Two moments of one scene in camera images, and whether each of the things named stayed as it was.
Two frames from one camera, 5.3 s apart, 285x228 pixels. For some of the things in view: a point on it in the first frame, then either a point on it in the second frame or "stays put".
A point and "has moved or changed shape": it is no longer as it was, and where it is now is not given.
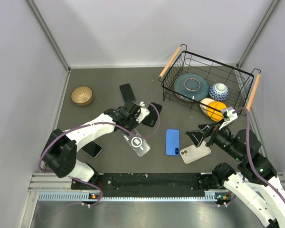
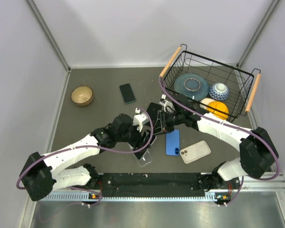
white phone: (191, 153) stays put
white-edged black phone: (92, 148) has moved or changed shape
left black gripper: (135, 117) -> (140, 141)
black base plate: (127, 185) stays put
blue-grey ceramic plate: (193, 85) stays put
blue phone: (172, 142) stays put
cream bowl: (205, 101) stays put
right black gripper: (197, 136) -> (165, 126)
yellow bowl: (214, 110) stays put
